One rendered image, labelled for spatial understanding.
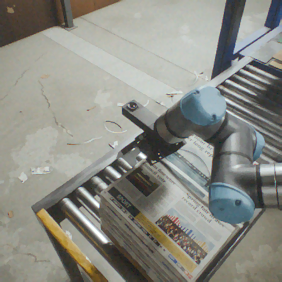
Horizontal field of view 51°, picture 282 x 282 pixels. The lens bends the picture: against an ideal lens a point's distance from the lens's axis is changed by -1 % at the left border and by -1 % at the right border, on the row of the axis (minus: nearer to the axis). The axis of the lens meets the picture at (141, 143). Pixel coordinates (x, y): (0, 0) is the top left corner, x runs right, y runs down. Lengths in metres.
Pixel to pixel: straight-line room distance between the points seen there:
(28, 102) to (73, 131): 0.58
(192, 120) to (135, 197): 0.26
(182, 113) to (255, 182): 0.18
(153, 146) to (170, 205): 0.14
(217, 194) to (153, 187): 0.27
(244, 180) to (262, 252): 1.43
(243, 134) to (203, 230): 0.25
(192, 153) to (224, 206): 0.34
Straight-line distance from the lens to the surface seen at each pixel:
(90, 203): 1.02
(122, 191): 0.73
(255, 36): 2.24
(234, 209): 0.51
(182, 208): 0.73
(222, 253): 0.96
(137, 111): 0.73
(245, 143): 0.58
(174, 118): 0.59
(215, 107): 0.56
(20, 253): 1.92
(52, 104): 2.72
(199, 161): 0.81
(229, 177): 0.52
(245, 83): 1.57
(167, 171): 0.77
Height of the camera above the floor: 1.66
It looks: 47 degrees down
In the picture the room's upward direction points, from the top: straight up
